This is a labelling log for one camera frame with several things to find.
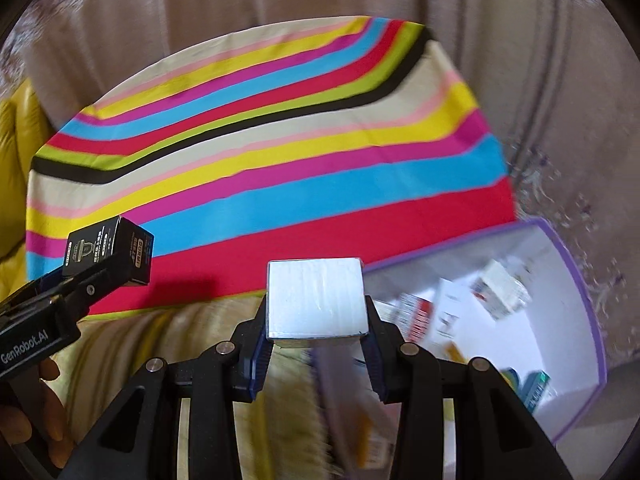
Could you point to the person's left hand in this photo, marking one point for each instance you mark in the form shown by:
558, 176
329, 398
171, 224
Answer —
52, 420

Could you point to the long white box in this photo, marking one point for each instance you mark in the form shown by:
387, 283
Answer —
452, 310

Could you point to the black box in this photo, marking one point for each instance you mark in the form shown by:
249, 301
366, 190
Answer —
107, 252

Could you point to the beige striped plush blanket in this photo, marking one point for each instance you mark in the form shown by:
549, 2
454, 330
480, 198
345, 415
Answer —
150, 330

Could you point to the multicoloured striped mat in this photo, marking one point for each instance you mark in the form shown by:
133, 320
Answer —
275, 160

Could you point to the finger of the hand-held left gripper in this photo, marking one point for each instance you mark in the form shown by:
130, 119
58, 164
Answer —
50, 280
90, 288

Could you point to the embroidered lace curtain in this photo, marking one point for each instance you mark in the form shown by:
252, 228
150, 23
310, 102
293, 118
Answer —
565, 210

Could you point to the purple box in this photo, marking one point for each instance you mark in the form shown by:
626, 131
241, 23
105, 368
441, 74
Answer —
550, 310

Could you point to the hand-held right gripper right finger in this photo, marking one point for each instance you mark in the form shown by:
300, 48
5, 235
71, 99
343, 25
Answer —
377, 365

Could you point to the large white box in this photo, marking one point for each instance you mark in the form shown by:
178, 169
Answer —
315, 295

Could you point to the yellow leather sofa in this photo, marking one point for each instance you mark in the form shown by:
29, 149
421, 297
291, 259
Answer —
20, 160

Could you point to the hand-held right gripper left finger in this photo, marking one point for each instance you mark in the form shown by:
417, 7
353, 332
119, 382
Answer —
255, 360

